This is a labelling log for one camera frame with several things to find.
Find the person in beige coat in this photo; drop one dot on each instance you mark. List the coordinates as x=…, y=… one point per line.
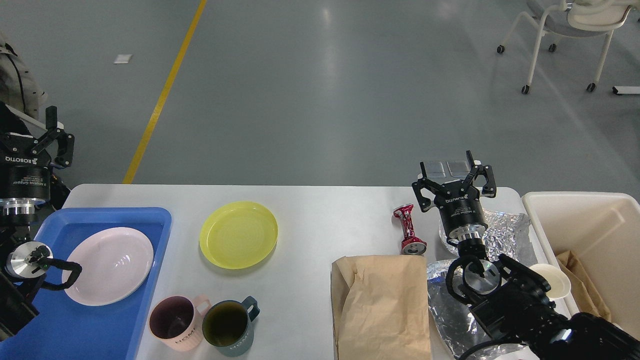
x=18, y=89

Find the white paper cup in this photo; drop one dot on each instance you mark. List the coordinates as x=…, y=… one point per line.
x=560, y=285

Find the crushed red can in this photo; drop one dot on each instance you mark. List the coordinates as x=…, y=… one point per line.
x=410, y=244

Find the blue plastic tray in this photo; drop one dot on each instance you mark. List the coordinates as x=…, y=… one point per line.
x=67, y=330

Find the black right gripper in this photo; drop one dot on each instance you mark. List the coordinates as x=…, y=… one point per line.
x=459, y=204

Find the crumpled aluminium foil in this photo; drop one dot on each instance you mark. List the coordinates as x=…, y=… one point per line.
x=507, y=234

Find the white office chair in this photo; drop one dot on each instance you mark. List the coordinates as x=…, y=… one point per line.
x=578, y=19

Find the cream plastic bin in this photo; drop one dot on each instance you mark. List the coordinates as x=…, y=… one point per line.
x=603, y=231

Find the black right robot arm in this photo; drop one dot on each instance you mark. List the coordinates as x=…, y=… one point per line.
x=507, y=299

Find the brown paper in bin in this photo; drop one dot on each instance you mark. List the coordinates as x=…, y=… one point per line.
x=586, y=295

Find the white bar on floor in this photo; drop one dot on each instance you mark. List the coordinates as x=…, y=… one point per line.
x=625, y=90

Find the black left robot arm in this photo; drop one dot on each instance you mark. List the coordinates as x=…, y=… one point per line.
x=21, y=274

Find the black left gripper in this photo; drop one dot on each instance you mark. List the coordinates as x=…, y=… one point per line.
x=25, y=173

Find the brown paper bag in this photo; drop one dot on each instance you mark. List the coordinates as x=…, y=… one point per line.
x=380, y=308

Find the pink mug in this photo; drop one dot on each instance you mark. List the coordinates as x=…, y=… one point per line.
x=177, y=321

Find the teal mug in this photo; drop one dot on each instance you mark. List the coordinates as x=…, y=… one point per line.
x=229, y=326

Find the yellow plate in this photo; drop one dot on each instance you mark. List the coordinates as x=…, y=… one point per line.
x=238, y=235

